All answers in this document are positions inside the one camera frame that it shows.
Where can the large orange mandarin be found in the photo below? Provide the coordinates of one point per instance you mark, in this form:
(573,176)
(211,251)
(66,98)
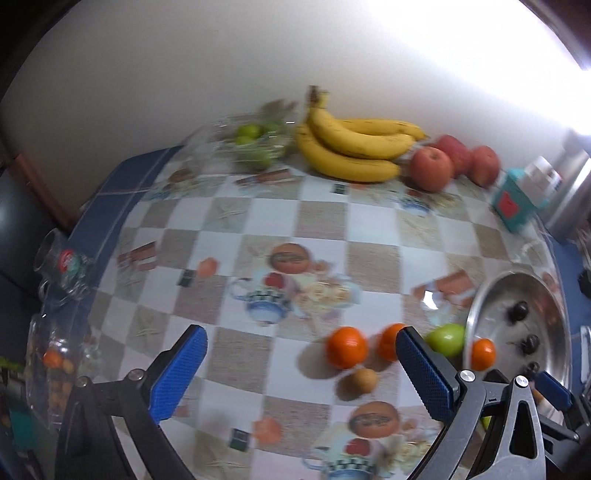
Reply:
(346,347)
(388,344)

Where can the clear plastic kumquat box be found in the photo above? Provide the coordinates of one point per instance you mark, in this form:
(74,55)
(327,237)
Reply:
(55,369)

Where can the checkered printed tablecloth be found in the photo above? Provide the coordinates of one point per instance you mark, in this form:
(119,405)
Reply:
(323,217)

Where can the green lime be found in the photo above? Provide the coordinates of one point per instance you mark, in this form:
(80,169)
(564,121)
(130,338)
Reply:
(249,130)
(256,158)

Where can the dark purple plum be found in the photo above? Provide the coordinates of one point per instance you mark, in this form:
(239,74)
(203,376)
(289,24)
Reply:
(528,342)
(531,367)
(519,310)

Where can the green mango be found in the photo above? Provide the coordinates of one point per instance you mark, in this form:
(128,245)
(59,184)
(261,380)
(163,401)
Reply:
(485,422)

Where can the round metal plate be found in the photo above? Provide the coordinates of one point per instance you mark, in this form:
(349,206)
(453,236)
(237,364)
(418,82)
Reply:
(498,300)

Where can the red apple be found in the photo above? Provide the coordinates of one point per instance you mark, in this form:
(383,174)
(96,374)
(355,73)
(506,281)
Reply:
(431,168)
(457,150)
(485,165)

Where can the yellow banana bunch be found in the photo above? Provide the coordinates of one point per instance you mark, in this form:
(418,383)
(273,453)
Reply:
(351,161)

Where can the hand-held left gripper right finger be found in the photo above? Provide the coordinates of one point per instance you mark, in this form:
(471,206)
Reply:
(425,374)

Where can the dark grey furniture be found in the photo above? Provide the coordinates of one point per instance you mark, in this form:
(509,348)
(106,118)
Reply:
(18,230)

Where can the green apple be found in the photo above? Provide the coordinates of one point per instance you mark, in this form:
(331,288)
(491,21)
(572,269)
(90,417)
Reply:
(447,339)

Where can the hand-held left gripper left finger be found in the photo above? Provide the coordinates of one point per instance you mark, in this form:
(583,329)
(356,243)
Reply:
(180,369)

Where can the brown longan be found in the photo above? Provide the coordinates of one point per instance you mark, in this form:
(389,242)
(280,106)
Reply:
(537,396)
(362,381)

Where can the glass mug with logo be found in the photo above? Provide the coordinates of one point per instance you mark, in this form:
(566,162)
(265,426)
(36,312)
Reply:
(69,267)

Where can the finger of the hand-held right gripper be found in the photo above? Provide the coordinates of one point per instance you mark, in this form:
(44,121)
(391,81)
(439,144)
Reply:
(554,390)

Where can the teal toy box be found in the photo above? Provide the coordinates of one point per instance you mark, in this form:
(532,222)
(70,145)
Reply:
(512,203)

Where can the small orange mandarin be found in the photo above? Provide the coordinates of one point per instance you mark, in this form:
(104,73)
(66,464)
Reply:
(483,354)

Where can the stainless steel thermos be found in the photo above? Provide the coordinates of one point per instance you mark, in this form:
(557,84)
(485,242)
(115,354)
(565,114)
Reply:
(572,194)

